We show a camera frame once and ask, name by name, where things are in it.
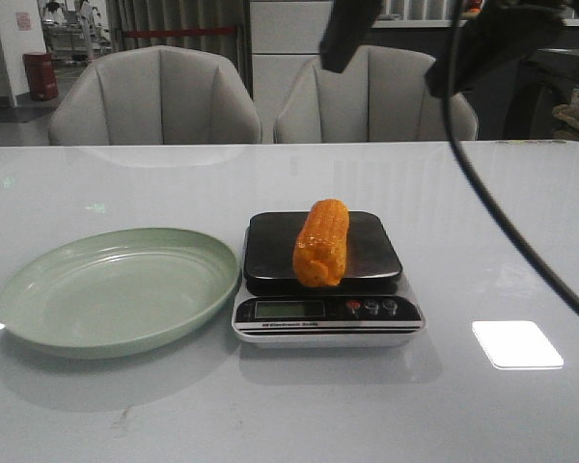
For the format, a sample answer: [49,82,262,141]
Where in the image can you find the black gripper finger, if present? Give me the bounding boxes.
[318,0,383,73]
[426,1,566,97]

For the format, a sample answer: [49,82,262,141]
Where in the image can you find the black glossy box unit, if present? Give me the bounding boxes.
[503,48,579,139]

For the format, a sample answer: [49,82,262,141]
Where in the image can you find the right grey upholstered chair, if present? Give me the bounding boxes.
[273,44,480,144]

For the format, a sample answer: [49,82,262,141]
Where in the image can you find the white drawer cabinet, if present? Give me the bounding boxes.
[249,1,332,144]

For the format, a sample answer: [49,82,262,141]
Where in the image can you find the digital kitchen scale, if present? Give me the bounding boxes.
[231,210,427,349]

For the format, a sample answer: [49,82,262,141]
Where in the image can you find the red barrier belt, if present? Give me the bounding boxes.
[121,26,238,39]

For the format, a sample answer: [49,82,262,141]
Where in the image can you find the orange corn cob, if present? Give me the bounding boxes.
[292,199,349,287]

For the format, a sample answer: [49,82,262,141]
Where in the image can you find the grey upholstered chair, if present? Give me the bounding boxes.
[273,44,480,144]
[48,45,262,146]

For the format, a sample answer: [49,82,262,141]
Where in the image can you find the red trash bin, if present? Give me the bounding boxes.
[23,52,59,101]

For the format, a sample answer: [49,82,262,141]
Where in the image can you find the left grey upholstered chair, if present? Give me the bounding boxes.
[48,45,262,146]

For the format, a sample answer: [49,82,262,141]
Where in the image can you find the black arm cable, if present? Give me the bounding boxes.
[442,0,579,334]

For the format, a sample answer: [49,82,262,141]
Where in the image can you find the pale green plate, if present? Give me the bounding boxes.
[0,228,240,360]

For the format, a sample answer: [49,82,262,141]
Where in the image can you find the coloured sticker strip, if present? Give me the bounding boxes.
[494,139,566,145]

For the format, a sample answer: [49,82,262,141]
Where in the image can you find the dark sideboard counter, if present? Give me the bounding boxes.
[363,19,579,140]

